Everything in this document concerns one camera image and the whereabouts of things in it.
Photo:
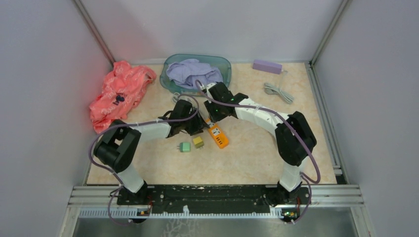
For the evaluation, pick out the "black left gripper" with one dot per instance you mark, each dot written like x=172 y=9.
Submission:
x=199 y=125

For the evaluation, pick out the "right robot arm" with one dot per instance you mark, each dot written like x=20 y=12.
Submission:
x=294 y=138

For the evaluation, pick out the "yellow plug adapter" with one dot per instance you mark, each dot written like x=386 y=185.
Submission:
x=198 y=142

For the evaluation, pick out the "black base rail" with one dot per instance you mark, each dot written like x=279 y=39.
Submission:
x=213 y=199

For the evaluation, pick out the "pink printed garment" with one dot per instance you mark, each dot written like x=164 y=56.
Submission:
x=122 y=90

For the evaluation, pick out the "lavender cloth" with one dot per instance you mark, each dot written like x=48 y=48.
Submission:
x=186 y=72

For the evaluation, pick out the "orange power strip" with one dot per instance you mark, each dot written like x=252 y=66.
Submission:
x=217 y=134

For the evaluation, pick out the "purple power strip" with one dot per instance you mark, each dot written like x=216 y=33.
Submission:
x=267 y=66

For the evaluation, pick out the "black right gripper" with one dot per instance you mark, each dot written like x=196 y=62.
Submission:
x=214 y=117

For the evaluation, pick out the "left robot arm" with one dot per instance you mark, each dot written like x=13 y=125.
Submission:
x=117 y=144

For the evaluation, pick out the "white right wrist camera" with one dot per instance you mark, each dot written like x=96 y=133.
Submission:
x=207 y=89

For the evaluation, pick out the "green plug adapter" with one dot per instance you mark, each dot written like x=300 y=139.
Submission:
x=184 y=147

